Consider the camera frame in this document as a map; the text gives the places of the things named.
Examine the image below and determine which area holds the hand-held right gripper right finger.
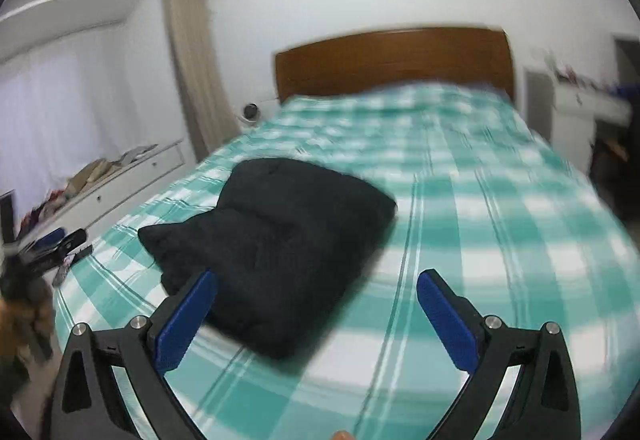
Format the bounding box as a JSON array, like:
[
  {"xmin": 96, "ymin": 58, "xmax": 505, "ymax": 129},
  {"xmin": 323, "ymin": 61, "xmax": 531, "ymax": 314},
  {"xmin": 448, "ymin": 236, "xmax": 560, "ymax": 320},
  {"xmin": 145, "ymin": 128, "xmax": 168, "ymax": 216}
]
[{"xmin": 416, "ymin": 268, "xmax": 583, "ymax": 440}]

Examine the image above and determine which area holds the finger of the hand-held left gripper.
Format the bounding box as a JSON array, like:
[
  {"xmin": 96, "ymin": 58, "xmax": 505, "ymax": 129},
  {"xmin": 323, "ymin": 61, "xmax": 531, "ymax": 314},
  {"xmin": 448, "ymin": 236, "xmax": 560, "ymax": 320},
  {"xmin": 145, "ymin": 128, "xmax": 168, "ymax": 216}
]
[
  {"xmin": 50, "ymin": 228, "xmax": 95, "ymax": 273},
  {"xmin": 19, "ymin": 227, "xmax": 68, "ymax": 267}
]

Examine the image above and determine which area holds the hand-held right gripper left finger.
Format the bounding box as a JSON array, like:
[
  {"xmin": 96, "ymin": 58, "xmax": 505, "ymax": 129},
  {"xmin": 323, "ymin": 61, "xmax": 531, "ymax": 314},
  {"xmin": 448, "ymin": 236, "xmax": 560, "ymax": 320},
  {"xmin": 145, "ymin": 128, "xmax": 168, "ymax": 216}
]
[{"xmin": 50, "ymin": 267, "xmax": 221, "ymax": 440}]

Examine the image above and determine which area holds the black puffer jacket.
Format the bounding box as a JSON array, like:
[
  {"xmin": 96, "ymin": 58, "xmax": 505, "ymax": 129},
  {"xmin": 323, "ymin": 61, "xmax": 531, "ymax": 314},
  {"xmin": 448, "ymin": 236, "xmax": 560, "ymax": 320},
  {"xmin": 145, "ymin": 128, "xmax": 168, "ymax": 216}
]
[{"xmin": 137, "ymin": 157, "xmax": 398, "ymax": 361}]

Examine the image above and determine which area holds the colourful clothes pile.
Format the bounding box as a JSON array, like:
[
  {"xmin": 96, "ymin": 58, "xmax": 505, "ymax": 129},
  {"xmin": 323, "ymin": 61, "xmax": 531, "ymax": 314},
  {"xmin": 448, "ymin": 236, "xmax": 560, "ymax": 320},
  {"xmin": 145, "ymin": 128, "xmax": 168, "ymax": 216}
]
[{"xmin": 20, "ymin": 190, "xmax": 67, "ymax": 231}]

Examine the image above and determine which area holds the beige clothes pile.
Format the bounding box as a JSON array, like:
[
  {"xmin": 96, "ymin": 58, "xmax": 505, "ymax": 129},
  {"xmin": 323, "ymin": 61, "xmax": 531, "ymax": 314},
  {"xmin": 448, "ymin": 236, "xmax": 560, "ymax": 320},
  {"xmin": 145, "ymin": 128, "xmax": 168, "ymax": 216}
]
[{"xmin": 65, "ymin": 159, "xmax": 123, "ymax": 196}]

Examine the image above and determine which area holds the person's left hand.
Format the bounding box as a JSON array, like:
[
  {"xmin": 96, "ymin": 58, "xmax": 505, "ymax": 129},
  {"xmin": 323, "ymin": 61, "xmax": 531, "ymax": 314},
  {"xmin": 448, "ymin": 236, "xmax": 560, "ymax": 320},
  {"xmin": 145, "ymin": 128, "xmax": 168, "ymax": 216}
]
[{"xmin": 0, "ymin": 297, "xmax": 57, "ymax": 341}]

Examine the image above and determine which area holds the black screen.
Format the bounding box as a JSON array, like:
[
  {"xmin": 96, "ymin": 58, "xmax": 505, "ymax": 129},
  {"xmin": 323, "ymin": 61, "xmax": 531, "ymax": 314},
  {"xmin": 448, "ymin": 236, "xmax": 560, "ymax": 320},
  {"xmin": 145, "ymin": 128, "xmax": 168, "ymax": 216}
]
[{"xmin": 0, "ymin": 190, "xmax": 17, "ymax": 243}]

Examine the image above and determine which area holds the low white drawer cabinet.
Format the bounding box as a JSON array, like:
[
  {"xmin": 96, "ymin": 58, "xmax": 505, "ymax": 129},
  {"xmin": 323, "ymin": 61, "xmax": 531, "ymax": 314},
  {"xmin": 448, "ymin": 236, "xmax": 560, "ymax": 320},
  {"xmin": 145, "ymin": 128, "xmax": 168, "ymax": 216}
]
[{"xmin": 15, "ymin": 140, "xmax": 186, "ymax": 246}]

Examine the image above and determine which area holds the green plaid bedsheet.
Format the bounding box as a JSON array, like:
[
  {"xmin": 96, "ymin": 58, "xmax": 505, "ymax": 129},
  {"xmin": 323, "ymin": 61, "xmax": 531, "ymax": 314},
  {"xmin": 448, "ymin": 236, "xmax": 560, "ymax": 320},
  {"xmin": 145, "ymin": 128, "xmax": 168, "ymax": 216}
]
[{"xmin": 52, "ymin": 82, "xmax": 638, "ymax": 440}]

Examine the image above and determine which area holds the white sheer curtain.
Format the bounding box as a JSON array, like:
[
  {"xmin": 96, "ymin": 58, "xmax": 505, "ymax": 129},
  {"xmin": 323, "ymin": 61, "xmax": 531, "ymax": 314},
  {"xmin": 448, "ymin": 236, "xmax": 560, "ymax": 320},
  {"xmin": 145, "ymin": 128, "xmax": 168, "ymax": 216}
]
[{"xmin": 0, "ymin": 27, "xmax": 166, "ymax": 241}]

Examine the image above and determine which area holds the beige curtain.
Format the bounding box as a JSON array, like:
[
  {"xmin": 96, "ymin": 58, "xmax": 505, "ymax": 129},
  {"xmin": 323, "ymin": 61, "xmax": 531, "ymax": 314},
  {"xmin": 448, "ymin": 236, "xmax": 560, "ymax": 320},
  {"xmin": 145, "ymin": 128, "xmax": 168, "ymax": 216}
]
[{"xmin": 161, "ymin": 0, "xmax": 241, "ymax": 161}]

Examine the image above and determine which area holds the dark chair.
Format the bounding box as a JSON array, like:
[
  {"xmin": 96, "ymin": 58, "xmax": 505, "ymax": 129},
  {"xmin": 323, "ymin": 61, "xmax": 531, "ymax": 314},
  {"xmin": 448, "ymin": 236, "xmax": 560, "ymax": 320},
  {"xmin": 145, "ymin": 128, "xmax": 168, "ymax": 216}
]
[{"xmin": 590, "ymin": 120, "xmax": 638, "ymax": 226}]

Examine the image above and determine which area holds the grey panel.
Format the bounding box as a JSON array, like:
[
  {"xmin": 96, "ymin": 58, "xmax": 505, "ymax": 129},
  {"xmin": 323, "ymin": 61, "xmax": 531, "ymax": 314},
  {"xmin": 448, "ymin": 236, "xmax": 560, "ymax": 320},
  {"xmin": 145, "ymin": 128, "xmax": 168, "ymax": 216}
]
[{"xmin": 522, "ymin": 66, "xmax": 556, "ymax": 143}]

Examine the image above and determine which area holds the wooden headboard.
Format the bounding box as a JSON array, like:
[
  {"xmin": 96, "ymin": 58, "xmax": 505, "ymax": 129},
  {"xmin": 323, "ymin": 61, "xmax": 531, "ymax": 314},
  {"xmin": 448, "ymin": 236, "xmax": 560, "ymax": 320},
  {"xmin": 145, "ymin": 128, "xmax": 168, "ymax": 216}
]
[{"xmin": 274, "ymin": 26, "xmax": 516, "ymax": 103}]

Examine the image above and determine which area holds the blue item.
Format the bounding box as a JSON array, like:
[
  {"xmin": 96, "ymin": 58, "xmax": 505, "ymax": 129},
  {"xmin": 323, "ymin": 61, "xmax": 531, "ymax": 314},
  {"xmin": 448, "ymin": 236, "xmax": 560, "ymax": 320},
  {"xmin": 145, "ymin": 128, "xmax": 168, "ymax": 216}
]
[{"xmin": 610, "ymin": 82, "xmax": 640, "ymax": 102}]

